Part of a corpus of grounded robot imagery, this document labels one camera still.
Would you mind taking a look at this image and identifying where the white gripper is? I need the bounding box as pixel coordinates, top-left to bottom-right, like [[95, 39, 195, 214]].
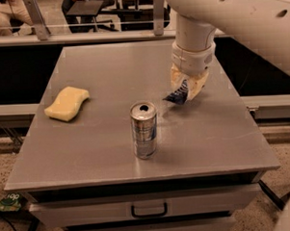
[[170, 42, 216, 100]]

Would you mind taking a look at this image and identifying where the blue rxbar wrapper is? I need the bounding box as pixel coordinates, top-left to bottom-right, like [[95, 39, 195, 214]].
[[165, 80, 189, 105]]

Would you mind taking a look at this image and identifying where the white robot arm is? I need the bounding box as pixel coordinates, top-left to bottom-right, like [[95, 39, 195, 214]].
[[166, 0, 290, 104]]

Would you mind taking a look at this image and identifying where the silver redbull can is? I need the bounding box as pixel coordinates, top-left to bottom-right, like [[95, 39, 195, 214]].
[[130, 101, 157, 159]]

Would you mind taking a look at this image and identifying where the black office chair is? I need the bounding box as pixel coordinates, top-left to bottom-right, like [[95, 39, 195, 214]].
[[102, 0, 171, 32]]

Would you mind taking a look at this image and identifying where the dark laptop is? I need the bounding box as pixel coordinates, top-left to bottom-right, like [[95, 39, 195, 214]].
[[66, 0, 103, 16]]

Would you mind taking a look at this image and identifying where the seated person with laptop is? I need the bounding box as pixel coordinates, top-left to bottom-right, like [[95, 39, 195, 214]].
[[61, 0, 114, 33]]

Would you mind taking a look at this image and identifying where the yellow sponge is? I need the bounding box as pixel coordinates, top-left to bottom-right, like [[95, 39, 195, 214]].
[[44, 86, 90, 122]]

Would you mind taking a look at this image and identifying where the grey upper drawer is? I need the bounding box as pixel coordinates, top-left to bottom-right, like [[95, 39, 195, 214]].
[[30, 184, 260, 227]]

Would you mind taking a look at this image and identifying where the grey drawer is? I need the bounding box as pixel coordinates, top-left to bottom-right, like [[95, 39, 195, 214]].
[[30, 184, 260, 227], [59, 215, 238, 231]]

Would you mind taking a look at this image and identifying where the grey lower drawer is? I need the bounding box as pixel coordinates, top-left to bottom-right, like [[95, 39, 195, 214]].
[[59, 215, 238, 231]]

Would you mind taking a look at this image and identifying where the seated person left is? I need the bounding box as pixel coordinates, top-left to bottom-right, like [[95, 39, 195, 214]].
[[0, 0, 33, 36]]

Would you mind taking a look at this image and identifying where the green chip bag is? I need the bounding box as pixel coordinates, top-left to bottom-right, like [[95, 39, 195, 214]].
[[0, 192, 22, 212]]

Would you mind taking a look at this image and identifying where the metal railing post middle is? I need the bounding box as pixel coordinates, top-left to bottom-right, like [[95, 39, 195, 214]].
[[152, 0, 165, 36]]

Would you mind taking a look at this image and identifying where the metal railing post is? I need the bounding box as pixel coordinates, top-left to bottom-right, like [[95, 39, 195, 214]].
[[23, 0, 50, 41], [152, 0, 165, 36]]

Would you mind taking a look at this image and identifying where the black drawer handle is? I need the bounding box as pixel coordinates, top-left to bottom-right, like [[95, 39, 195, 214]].
[[131, 202, 169, 218]]

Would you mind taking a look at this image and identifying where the metal railing post left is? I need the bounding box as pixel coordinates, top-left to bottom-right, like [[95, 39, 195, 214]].
[[23, 0, 50, 41]]

